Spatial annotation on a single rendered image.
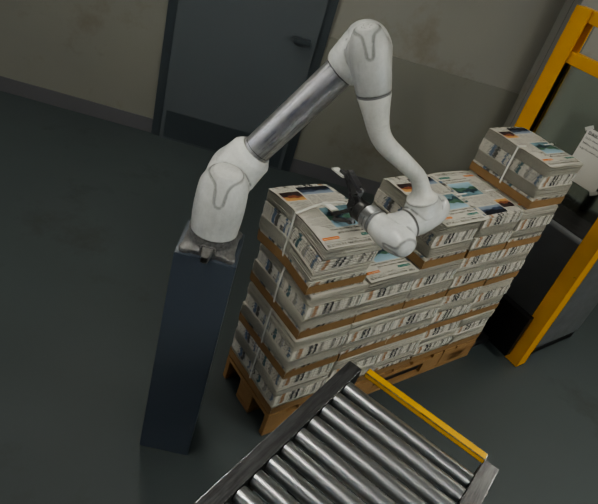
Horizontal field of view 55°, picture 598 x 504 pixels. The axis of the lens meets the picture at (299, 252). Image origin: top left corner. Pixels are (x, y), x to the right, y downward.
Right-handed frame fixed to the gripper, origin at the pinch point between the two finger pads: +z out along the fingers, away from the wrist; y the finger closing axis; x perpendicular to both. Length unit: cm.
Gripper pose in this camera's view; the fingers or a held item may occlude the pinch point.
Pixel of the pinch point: (331, 186)
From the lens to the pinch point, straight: 207.6
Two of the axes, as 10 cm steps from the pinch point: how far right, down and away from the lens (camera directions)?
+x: 8.0, -1.4, 5.8
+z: -5.5, -5.5, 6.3
